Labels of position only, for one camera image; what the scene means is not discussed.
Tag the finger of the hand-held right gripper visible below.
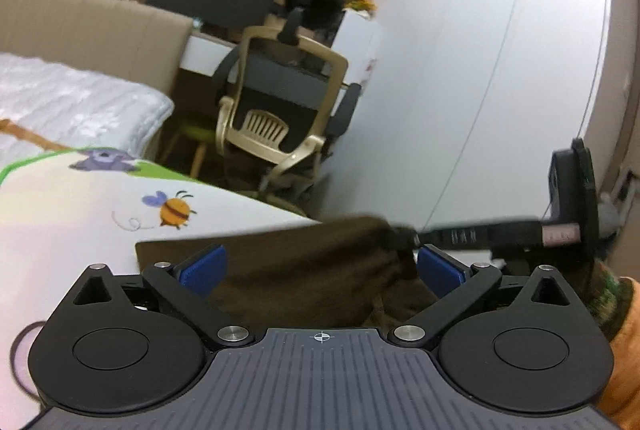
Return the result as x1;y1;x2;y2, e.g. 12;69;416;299
387;217;545;253

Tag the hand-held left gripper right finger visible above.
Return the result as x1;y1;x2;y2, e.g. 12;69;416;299
390;246;576;347

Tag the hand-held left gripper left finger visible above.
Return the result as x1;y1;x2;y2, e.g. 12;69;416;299
72;245;253;347

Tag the dark brown ribbed garment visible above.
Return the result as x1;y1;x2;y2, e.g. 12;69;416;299
135;214;438;330

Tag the person's right forearm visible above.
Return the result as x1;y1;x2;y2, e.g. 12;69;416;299
582;260;640;430

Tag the printed giraffe blanket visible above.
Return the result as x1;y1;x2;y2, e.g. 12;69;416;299
0;145;326;430

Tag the green stool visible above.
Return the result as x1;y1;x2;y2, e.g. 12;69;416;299
160;115;221;178

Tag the beige mesh office chair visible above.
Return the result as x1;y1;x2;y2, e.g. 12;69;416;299
212;0;362;211

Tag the tall white box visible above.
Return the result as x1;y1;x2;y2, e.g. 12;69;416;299
332;8;383;121

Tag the white desk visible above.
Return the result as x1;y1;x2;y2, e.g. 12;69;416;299
177;30;251;76

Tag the beige padded headboard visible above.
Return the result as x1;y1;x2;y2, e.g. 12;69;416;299
0;0;195;94

